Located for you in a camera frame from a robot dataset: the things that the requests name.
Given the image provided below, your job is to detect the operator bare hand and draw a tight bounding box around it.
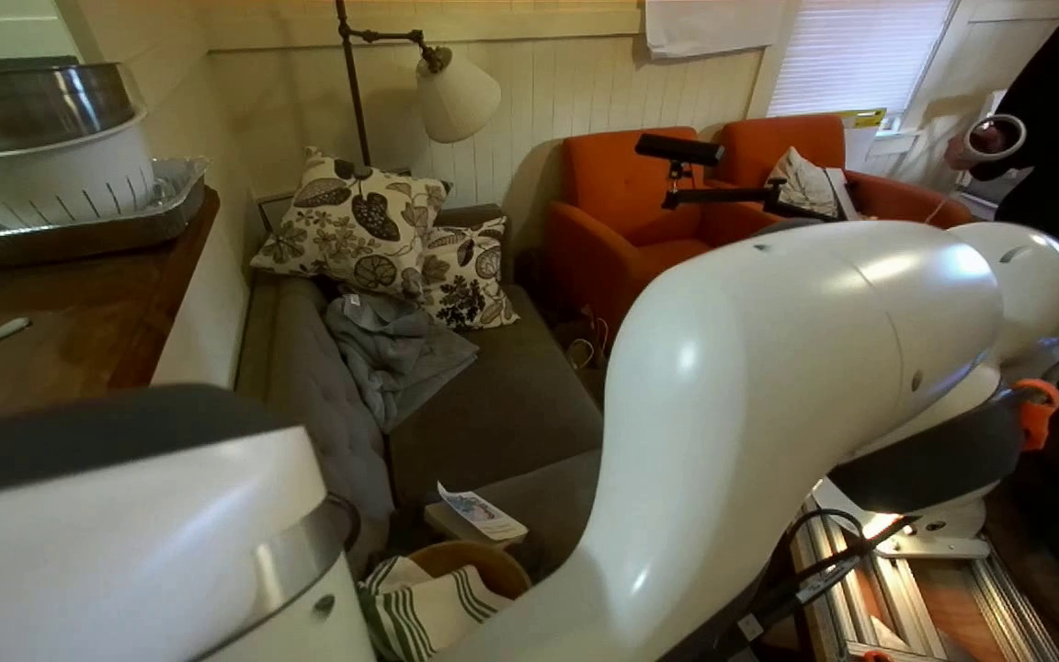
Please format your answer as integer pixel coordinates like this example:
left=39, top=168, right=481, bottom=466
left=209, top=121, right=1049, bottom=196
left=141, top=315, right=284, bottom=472
left=940, top=121, right=1007, bottom=176

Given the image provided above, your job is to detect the white VR controller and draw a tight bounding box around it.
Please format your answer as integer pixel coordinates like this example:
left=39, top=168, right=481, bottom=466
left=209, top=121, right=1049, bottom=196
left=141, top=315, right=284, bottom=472
left=962, top=109, right=1034, bottom=168

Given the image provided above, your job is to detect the grey tufted sofa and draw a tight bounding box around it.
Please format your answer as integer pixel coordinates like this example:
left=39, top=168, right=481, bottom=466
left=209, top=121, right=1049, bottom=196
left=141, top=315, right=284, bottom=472
left=232, top=196, right=606, bottom=592

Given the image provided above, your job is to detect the white window blind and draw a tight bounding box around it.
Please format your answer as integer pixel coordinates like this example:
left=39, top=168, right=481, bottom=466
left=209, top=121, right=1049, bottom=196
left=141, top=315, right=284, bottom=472
left=764, top=0, right=962, bottom=121

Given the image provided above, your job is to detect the patterned white cushion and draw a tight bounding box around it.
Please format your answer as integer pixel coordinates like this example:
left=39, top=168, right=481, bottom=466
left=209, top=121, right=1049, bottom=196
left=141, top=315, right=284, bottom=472
left=764, top=142, right=867, bottom=224

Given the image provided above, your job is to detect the white hanging sheet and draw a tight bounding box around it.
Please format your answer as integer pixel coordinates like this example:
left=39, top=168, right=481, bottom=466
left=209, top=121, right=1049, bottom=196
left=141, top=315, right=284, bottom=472
left=638, top=0, right=795, bottom=61

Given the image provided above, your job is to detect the floor lamp white shade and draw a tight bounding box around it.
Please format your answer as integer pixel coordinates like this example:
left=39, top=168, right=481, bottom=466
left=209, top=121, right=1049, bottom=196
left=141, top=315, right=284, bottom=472
left=329, top=0, right=505, bottom=168

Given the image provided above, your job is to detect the small floral pillow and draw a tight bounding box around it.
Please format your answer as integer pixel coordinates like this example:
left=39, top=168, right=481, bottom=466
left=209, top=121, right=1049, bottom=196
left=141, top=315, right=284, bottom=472
left=414, top=212, right=520, bottom=331

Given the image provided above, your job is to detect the grey crumpled blanket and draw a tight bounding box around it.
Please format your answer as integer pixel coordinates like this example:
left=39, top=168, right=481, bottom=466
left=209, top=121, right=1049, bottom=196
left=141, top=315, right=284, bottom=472
left=322, top=287, right=481, bottom=434

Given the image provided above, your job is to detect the white paperback book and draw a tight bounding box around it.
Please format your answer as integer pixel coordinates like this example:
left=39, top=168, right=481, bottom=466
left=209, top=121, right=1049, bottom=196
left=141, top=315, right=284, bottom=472
left=420, top=478, right=533, bottom=552

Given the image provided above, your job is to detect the large floral pillow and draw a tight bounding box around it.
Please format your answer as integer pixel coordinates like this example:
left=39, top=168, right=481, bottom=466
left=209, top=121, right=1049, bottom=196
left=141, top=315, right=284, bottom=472
left=247, top=142, right=453, bottom=304

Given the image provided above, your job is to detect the wooden bowl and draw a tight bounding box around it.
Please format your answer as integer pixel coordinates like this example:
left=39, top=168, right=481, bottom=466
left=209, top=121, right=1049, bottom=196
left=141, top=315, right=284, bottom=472
left=409, top=536, right=536, bottom=602

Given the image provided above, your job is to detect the white green striped towel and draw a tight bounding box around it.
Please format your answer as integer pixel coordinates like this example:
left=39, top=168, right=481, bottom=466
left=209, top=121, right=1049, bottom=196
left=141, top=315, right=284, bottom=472
left=356, top=552, right=513, bottom=662

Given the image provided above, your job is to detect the metal drip tray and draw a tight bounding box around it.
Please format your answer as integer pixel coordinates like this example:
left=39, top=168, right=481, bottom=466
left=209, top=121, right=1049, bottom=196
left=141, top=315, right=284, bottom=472
left=0, top=158, right=209, bottom=270

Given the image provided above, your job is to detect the wooden bar counter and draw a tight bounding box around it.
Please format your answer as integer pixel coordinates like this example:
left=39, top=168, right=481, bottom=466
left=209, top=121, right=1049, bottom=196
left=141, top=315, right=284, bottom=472
left=0, top=180, right=223, bottom=428

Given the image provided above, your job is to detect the metal mixing bowl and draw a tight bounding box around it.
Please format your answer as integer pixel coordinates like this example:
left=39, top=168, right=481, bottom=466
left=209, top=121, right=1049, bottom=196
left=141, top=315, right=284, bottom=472
left=0, top=59, right=144, bottom=158

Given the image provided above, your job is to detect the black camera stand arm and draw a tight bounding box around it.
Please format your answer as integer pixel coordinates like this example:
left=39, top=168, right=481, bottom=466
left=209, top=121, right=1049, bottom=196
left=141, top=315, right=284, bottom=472
left=659, top=164, right=804, bottom=222

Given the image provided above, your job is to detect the black camera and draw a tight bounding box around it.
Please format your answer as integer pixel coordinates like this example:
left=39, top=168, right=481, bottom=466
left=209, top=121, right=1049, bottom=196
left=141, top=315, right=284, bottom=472
left=632, top=129, right=729, bottom=168

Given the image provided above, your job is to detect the aluminium frame robot table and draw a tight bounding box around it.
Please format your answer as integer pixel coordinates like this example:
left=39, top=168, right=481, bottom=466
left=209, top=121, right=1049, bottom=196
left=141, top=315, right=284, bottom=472
left=789, top=473, right=1059, bottom=662

